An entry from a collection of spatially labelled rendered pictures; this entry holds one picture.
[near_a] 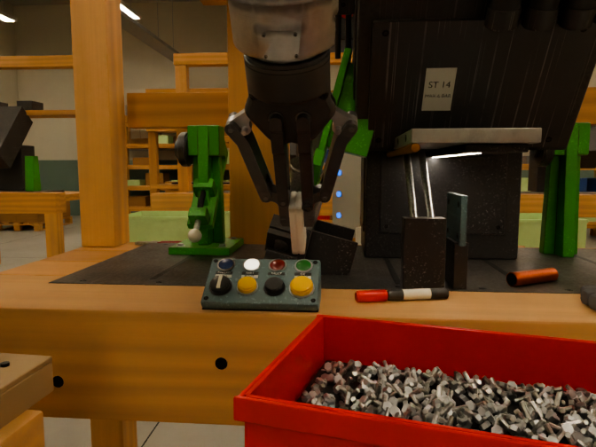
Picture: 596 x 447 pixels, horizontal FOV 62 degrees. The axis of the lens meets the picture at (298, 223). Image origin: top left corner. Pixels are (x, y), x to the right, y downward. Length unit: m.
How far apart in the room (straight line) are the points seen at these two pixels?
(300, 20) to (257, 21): 0.03
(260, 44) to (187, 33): 11.28
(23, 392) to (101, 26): 0.99
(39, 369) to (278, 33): 0.40
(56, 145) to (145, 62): 2.75
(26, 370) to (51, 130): 12.09
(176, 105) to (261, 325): 0.85
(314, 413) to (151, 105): 1.13
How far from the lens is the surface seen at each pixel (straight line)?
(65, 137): 12.45
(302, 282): 0.63
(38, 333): 0.74
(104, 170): 1.34
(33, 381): 0.57
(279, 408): 0.36
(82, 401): 0.75
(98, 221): 1.35
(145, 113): 1.40
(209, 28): 11.59
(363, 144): 0.84
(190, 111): 1.36
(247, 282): 0.64
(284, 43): 0.41
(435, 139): 0.66
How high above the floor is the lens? 1.08
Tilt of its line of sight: 6 degrees down
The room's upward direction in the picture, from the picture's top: straight up
